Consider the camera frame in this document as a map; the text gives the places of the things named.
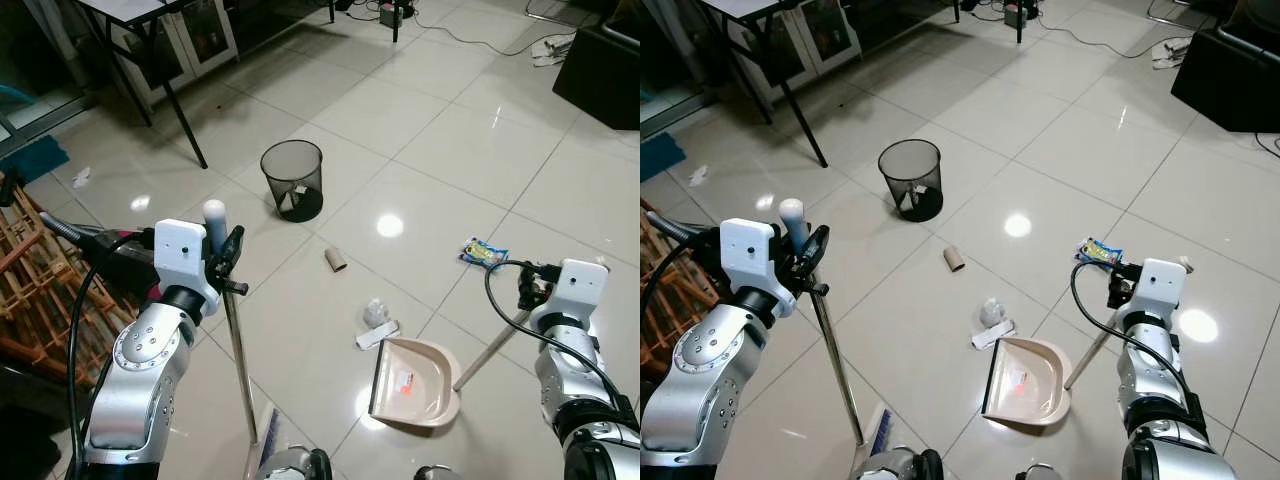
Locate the large black box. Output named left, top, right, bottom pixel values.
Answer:
left=551, top=24, right=641, bottom=132
left=1169, top=27, right=1280, bottom=135

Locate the thin floor cable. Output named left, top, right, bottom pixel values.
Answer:
left=400, top=0, right=579, bottom=59
left=1022, top=0, right=1196, bottom=61

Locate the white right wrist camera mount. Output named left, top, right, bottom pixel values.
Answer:
left=1134, top=258, right=1189, bottom=327
left=553, top=258, right=612, bottom=332

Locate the blue floor mat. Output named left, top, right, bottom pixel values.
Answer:
left=640, top=131, right=688, bottom=184
left=0, top=134, right=70, bottom=187

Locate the white glass-door cabinet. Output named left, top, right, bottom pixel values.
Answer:
left=722, top=0, right=867, bottom=107
left=96, top=0, right=243, bottom=109

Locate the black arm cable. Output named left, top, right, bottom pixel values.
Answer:
left=484, top=259, right=629, bottom=403
left=65, top=229, right=153, bottom=480
left=1069, top=260, right=1197, bottom=403
left=640, top=232, right=723, bottom=331

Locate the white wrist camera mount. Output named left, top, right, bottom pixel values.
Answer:
left=719, top=218, right=799, bottom=320
left=1134, top=258, right=1189, bottom=327
left=153, top=219, right=222, bottom=317
left=553, top=258, right=612, bottom=332

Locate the black-legged folding table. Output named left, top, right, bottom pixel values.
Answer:
left=74, top=0, right=403, bottom=170
left=700, top=0, right=1025, bottom=169

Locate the pink dustpan with metal handle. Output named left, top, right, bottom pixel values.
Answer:
left=980, top=308, right=1121, bottom=428
left=367, top=306, right=534, bottom=430

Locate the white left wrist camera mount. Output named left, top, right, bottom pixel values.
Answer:
left=153, top=219, right=222, bottom=317
left=719, top=218, right=799, bottom=320

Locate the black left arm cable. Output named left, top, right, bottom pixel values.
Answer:
left=65, top=229, right=153, bottom=480
left=640, top=232, right=723, bottom=331

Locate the black mesh wastebasket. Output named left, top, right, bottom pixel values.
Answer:
left=260, top=139, right=326, bottom=224
left=878, top=138, right=944, bottom=224

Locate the white power strip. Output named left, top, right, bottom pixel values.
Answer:
left=1149, top=37, right=1194, bottom=71
left=529, top=34, right=578, bottom=68

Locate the blue yellow snack packet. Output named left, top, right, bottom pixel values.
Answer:
left=458, top=236, right=510, bottom=270
left=1074, top=236, right=1126, bottom=269

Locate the wooden lattice rack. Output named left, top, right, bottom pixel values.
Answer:
left=0, top=172, right=151, bottom=389
left=640, top=198, right=723, bottom=383

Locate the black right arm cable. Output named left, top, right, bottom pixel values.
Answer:
left=484, top=259, right=629, bottom=403
left=1069, top=260, right=1197, bottom=403

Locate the left robot leg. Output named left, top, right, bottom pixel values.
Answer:
left=254, top=446, right=334, bottom=480
left=857, top=446, right=944, bottom=480

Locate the broom with metal handle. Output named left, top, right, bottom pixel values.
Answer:
left=778, top=198, right=893, bottom=480
left=202, top=199, right=291, bottom=480

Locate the flat white paper scrap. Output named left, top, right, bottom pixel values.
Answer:
left=971, top=319, right=1017, bottom=352
left=355, top=319, right=402, bottom=352

